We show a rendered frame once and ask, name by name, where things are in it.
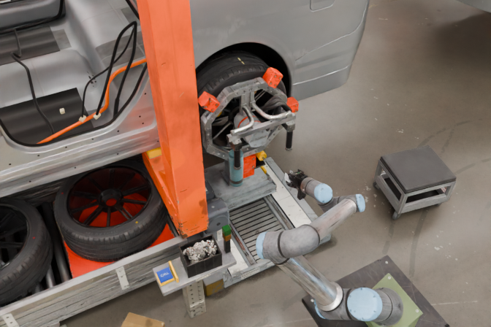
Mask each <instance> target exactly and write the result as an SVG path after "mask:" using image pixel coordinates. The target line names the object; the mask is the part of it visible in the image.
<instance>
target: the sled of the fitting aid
mask: <svg viewBox="0 0 491 327"><path fill-rule="evenodd" d="M260 168H261V169H262V171H263V172H264V173H265V174H266V176H267V177H268V179H269V183H268V184H265V185H262V186H259V187H258V188H254V189H252V190H250V191H246V192H245V193H241V194H239V195H237V196H233V197H232V198H229V199H226V200H224V201H225V204H226V205H227V206H228V208H229V211H230V210H231V209H234V208H237V207H240V206H242V205H244V204H247V203H249V202H252V201H255V200H257V199H260V198H262V197H264V196H267V195H270V194H271V193H275V192H276V188H277V185H276V183H275V182H274V180H273V179H272V178H271V176H270V175H269V174H268V173H267V170H266V169H265V168H264V167H263V166H261V167H260Z"/></svg>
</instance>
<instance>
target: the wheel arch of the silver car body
mask: <svg viewBox="0 0 491 327"><path fill-rule="evenodd" d="M233 50H242V51H246V52H250V53H253V54H255V55H257V56H259V57H260V58H261V59H262V60H263V61H264V62H265V63H266V64H267V65H268V66H270V67H272V68H274V69H277V70H278V71H279V72H280V73H281V74H282V75H283V77H282V79H281V80H282V82H283V84H284V86H285V89H286V96H287V98H289V97H292V93H293V79H292V73H291V69H290V67H289V65H288V63H287V61H286V59H285V58H284V57H283V55H282V54H281V53H280V52H279V51H278V50H276V49H275V48H274V47H272V46H270V45H268V44H265V43H263V42H255V41H244V42H236V43H233V44H230V45H227V46H225V47H223V48H221V49H219V50H217V51H215V52H214V53H212V54H210V55H209V56H208V57H207V58H211V57H213V56H215V55H218V54H220V53H224V52H227V51H233ZM207 58H205V59H207ZM205 59H204V60H203V61H202V62H201V63H203V62H204V61H205ZM201 63H200V64H201ZM200 64H199V65H200ZM199 65H198V66H199ZM198 66H197V67H198ZM197 67H196V68H197ZM196 68H195V69H196Z"/></svg>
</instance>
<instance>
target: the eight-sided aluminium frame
mask: <svg viewBox="0 0 491 327"><path fill-rule="evenodd" d="M260 89H263V90H265V91H267V92H268V93H270V94H271V95H273V96H279V97H281V98H282V99H283V100H284V101H285V102H286V103H287V96H286V95H285V94H284V93H283V91H281V90H280V89H278V88H273V87H270V86H269V85H268V84H267V82H266V81H265V80H264V79H263V78H261V77H257V78H255V79H252V80H248V81H245V82H241V83H238V84H236V85H231V86H228V87H226V88H224V89H223V90H222V91H221V93H220V94H219V95H218V97H217V98H216V99H217V100H218V101H219V103H220V105H219V106H218V107H217V109H216V110H215V111H214V113H212V112H210V111H208V110H206V111H205V113H203V115H202V117H201V121H200V122H201V127H202V144H203V147H204V148H205V150H206V151H207V153H210V154H213V155H215V156H218V157H219V158H223V159H225V160H227V161H229V151H228V150H225V149H224V148H222V147H219V146H217V145H214V144H213V140H212V128H211V123H212V122H213V121H214V120H215V119H216V117H217V116H218V115H219V114H220V112H221V111H222V110H223V108H225V106H226V105H227V104H228V103H229V101H230V100H231V99H232V98H234V97H237V96H241V95H243V94H247V93H250V92H251V91H257V90H260ZM283 112H285V110H284V109H283V108H282V107H281V106H279V107H277V108H276V109H275V115H278V114H281V113H283ZM282 128H283V126H282V125H278V126H274V127H272V128H268V129H267V130H266V131H267V132H268V138H267V141H266V142H265V143H264V144H263V145H261V146H259V147H251V146H250V145H245V146H242V149H241V150H242V151H243V157H244V158H245V157H247V156H250V155H253V154H255V153H260V152H261V151H263V149H265V148H266V146H268V144H269V143H270V142H271V141H272V140H273V138H274V137H275V136H276V135H277V134H278V132H279V131H280V130H281V129H282Z"/></svg>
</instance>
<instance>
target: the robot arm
mask: <svg viewBox="0 0 491 327"><path fill-rule="evenodd" d="M297 170H298V171H297V172H293V171H292V170H290V173H289V174H288V175H287V173H285V177H284V179H285V181H286V184H287V185H288V186H289V187H293V188H299V189H298V193H297V198H298V199H299V200H301V199H304V198H305V196H306V194H307V195H309V196H311V197H313V198H314V199H315V201H316V203H317V204H318V205H319V206H320V208H321V210H322V211H323V213H324V214H323V215H321V216H320V217H318V218H317V219H315V220H314V221H313V222H311V223H310V224H303V225H301V226H299V227H297V228H293V229H291V230H287V231H271V232H269V231H267V232H264V233H261V234H260V235H259V236H258V238H257V240H256V252H257V255H258V256H259V257H260V258H261V259H264V260H265V259H269V260H271V261H272V262H273V263H274V264H275V265H277V266H278V267H279V268H280V269H282V270H283V271H284V272H285V273H286V274H287V275H289V276H290V277H291V278H292V279H293V280H294V281H295V282H296V283H297V284H298V285H300V286H301V287H302V288H303V289H304V290H305V291H307V292H308V293H309V294H310V295H311V296H312V297H314V298H315V300H314V304H315V305H316V306H315V308H316V312H317V313H318V315H319V316H320V317H321V318H324V319H328V320H361V321H373V322H374V323H376V324H378V325H380V326H393V325H394V324H396V323H397V322H398V321H399V320H400V319H401V317H402V315H403V302H402V299H401V298H400V296H399V295H398V294H397V293H396V292H395V291H394V290H392V289H390V288H377V289H375V290H374V289H370V288H351V289H347V288H342V287H340V286H339V284H337V283H336V282H330V281H329V280H328V279H327V278H326V277H325V276H324V275H323V274H321V273H320V272H319V271H318V270H317V269H316V268H315V267H314V266H313V265H312V264H311V263H310V262H309V261H308V260H307V259H305V258H304V257H303V256H302V255H305V254H306V253H309V252H311V251H313V250H315V249H316V248H317V247H318V246H319V244H320V241H321V239H323V238H324V237H325V236H326V235H328V234H329V233H330V232H331V231H333V230H334V229H335V228H337V227H338V226H339V225H340V224H341V223H343V222H344V221H345V220H347V219H348V218H350V217H351V216H352V215H354V214H355V213H356V212H363V211H364V210H365V200H364V198H363V196H362V195H361V194H356V195H350V196H338V197H333V195H332V189H331V187H330V186H328V185H326V184H324V183H321V182H319V181H317V180H315V179H313V178H310V177H308V176H307V175H306V174H304V172H303V171H302V170H300V169H297ZM300 171H301V172H300Z"/></svg>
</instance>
